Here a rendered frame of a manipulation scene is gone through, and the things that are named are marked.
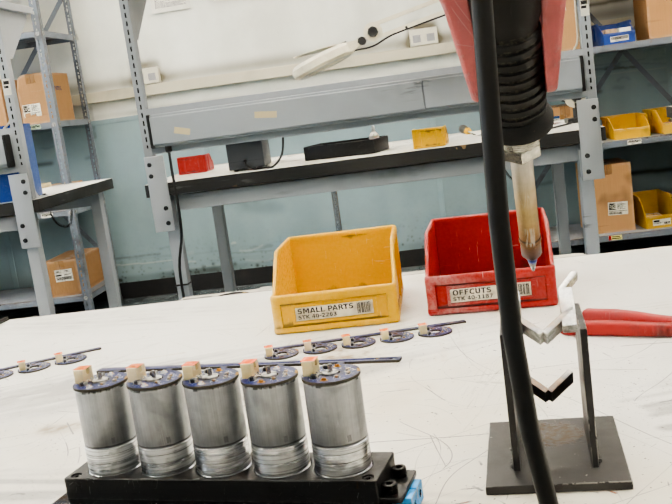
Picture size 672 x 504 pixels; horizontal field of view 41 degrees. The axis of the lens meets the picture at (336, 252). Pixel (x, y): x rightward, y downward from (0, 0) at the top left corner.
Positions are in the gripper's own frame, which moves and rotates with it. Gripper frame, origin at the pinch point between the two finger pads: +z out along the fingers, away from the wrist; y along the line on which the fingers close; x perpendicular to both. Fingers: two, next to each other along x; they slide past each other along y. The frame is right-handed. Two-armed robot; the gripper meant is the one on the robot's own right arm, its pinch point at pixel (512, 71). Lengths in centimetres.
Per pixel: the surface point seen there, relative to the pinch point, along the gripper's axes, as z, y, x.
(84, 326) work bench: 17, 41, -44
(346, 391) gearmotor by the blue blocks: 11.7, 7.9, -3.5
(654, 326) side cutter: 16.5, -7.2, -26.8
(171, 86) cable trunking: -26, 175, -431
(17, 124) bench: -10, 150, -227
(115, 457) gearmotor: 14.4, 19.2, -4.7
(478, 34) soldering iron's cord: -0.5, 0.6, 13.0
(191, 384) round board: 11.1, 14.8, -4.2
